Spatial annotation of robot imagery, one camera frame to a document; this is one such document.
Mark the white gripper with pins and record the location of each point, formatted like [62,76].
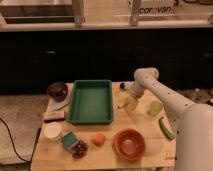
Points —
[136,91]

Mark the yellow banana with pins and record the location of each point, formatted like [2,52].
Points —
[123,103]

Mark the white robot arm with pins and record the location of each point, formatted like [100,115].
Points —
[194,141]

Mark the red bowl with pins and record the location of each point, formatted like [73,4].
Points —
[129,144]

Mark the dark brown bowl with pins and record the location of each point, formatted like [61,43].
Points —
[57,91]

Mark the black-headed brush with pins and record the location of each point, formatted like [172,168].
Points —
[124,86]

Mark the light green cup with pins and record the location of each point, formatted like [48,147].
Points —
[155,108]

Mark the green cucumber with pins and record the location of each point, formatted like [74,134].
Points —
[164,130]

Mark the green plastic tray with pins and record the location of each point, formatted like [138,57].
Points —
[91,103]

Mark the orange fruit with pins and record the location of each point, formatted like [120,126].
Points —
[98,139]

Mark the dark grape bunch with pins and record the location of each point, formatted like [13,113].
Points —
[79,150]

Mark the teal sponge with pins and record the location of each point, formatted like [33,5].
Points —
[69,140]

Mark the knife on board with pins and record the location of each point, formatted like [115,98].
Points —
[59,106]

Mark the wooden block brush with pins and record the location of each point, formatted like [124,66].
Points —
[53,116]

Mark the white caravan box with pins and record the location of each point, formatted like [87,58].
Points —
[156,7]

